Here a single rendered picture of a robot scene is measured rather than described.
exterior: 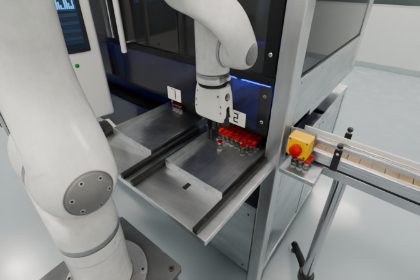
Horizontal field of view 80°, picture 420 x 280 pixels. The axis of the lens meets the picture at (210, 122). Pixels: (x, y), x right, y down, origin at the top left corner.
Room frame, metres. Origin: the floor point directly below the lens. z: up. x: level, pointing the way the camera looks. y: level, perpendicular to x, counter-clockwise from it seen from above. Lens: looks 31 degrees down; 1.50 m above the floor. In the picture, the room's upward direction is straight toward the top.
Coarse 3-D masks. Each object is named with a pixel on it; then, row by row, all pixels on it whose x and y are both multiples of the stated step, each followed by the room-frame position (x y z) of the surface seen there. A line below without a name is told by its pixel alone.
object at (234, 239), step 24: (336, 96) 1.32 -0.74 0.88; (312, 120) 1.05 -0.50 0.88; (336, 120) 1.46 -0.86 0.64; (288, 192) 0.89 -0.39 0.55; (240, 216) 0.79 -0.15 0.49; (288, 216) 0.97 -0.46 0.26; (216, 240) 0.88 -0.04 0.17; (240, 240) 0.78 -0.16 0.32; (240, 264) 0.77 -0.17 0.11; (264, 264) 0.76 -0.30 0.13
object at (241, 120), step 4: (232, 112) 0.84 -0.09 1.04; (236, 112) 0.83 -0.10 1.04; (240, 112) 0.82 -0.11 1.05; (232, 116) 0.84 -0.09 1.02; (236, 116) 0.83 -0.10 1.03; (240, 116) 0.82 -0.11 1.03; (244, 116) 0.80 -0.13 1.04; (232, 120) 0.84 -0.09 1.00; (236, 120) 0.82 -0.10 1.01; (240, 120) 0.81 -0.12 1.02; (244, 120) 0.80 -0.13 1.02; (236, 124) 0.82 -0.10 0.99; (240, 124) 0.81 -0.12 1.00; (244, 124) 0.80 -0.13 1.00
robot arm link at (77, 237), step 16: (16, 160) 0.29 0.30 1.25; (112, 208) 0.33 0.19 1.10; (48, 224) 0.28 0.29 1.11; (64, 224) 0.28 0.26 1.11; (80, 224) 0.28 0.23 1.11; (96, 224) 0.29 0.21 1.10; (112, 224) 0.31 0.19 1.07; (64, 240) 0.27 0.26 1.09; (80, 240) 0.27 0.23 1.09; (96, 240) 0.28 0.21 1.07; (80, 256) 0.27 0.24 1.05
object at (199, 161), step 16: (192, 144) 0.82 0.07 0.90; (208, 144) 0.84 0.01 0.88; (224, 144) 0.84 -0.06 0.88; (176, 160) 0.74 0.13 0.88; (192, 160) 0.74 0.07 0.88; (208, 160) 0.74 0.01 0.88; (224, 160) 0.74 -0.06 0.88; (240, 160) 0.74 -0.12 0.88; (256, 160) 0.71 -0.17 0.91; (192, 176) 0.62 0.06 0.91; (208, 176) 0.65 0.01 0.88; (224, 176) 0.65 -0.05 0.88; (240, 176) 0.62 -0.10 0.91; (224, 192) 0.56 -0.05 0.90
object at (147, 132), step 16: (144, 112) 1.06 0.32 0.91; (160, 112) 1.12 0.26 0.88; (176, 112) 1.12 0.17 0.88; (112, 128) 0.92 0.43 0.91; (128, 128) 0.97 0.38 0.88; (144, 128) 0.97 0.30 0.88; (160, 128) 0.97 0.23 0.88; (176, 128) 0.97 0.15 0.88; (192, 128) 0.94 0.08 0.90; (144, 144) 0.84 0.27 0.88; (160, 144) 0.80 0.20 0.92
